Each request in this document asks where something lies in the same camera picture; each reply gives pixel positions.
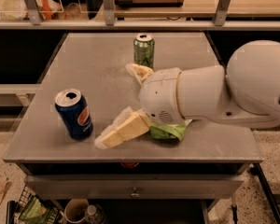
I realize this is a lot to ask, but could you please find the plastic bottle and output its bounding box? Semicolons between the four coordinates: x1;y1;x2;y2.
85;204;106;224

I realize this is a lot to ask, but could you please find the blue pepsi can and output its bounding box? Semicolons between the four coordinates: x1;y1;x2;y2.
55;89;93;140

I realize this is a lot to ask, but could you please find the grey metal rail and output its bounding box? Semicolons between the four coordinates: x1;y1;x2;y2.
0;20;280;32

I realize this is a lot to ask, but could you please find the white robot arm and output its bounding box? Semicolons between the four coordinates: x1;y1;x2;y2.
94;40;280;149

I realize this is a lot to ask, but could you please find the grey metal drawer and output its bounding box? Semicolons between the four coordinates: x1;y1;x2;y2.
25;175;244;200

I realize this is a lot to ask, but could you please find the orange white bag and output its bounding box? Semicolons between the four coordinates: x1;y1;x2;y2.
0;0;63;24

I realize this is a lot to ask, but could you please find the paper cup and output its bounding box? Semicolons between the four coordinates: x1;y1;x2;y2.
64;199;89;224

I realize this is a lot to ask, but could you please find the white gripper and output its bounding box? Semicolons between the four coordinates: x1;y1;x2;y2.
94;63;182;149

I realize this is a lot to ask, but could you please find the green soda can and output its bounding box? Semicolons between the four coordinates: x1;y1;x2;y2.
133;34;155;68

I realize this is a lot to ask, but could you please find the green snack bag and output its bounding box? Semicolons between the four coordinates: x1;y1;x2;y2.
149;119;191;141

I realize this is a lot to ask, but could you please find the black wire basket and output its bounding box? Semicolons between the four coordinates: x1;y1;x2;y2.
6;186;66;224

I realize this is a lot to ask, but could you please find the green bag in basket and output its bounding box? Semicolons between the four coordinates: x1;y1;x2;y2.
18;195;62;224

